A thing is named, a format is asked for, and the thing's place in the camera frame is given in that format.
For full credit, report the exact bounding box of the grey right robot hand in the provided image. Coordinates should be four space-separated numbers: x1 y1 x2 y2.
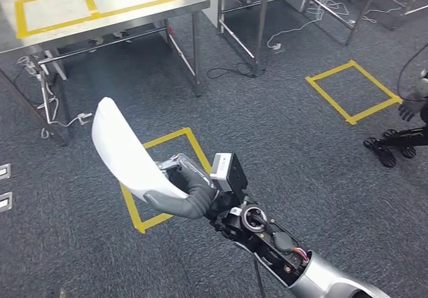
143 153 220 220

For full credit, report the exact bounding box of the white plastic car part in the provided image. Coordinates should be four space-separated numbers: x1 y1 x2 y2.
91 96 189 202

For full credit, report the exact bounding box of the yellow tape on workbench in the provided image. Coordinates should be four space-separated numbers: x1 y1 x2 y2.
14 0 188 39

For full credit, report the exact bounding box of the yellow floor tape square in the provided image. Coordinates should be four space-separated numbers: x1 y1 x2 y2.
305 59 403 126
119 126 212 235

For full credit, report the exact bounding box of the silver black humanoid robot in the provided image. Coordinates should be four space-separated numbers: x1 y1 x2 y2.
363 42 428 169

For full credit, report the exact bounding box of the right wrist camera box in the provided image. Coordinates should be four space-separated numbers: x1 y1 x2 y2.
209 152 249 202

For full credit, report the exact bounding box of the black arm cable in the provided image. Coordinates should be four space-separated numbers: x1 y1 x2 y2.
252 257 267 298

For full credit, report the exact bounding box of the steel frame table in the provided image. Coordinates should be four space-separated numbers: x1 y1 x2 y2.
309 0 428 47

